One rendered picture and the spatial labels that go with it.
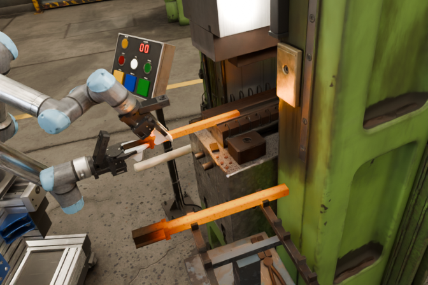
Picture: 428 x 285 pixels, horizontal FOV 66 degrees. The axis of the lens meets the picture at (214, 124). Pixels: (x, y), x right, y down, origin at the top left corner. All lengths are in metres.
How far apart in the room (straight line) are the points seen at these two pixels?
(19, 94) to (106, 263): 1.34
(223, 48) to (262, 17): 0.15
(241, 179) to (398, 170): 0.57
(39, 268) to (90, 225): 0.49
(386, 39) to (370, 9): 0.19
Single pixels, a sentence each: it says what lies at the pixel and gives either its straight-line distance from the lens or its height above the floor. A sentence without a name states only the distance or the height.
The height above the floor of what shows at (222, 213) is 0.99.
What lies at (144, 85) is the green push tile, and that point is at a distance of 1.60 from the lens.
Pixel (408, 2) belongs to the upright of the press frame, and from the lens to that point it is 1.02.
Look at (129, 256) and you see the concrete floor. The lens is 2.18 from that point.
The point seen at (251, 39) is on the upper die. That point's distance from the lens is 1.14.
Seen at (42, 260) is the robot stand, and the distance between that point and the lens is 2.11.
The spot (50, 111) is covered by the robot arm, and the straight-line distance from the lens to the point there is 1.05.
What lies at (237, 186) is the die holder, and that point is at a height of 0.85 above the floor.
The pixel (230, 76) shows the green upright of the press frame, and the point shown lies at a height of 1.07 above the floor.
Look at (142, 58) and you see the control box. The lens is 1.64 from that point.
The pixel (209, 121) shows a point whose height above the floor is 1.01.
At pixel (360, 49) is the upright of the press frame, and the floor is 1.39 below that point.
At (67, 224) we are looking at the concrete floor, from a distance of 2.53.
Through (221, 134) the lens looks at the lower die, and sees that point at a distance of 1.24.
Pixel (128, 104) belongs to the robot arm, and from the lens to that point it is 1.10.
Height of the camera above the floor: 1.70
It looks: 33 degrees down
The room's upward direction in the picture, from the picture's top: 6 degrees counter-clockwise
